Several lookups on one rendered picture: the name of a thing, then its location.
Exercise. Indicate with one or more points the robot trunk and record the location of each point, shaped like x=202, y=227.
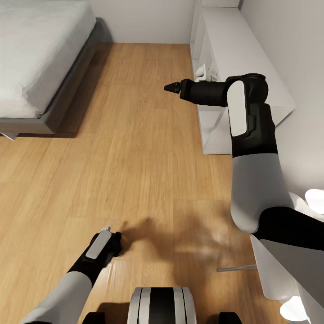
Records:
x=162, y=305

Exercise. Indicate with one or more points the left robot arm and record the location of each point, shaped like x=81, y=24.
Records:
x=64, y=304

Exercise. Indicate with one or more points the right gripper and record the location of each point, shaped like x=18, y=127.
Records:
x=195, y=92

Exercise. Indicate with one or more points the bookcase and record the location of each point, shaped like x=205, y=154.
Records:
x=221, y=38

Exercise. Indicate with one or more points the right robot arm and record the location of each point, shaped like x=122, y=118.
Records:
x=260, y=202

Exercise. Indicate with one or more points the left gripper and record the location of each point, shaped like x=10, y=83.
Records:
x=117, y=238

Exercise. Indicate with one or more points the digital camera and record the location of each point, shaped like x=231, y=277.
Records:
x=118, y=251

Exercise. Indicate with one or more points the bed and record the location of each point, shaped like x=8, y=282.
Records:
x=46, y=47

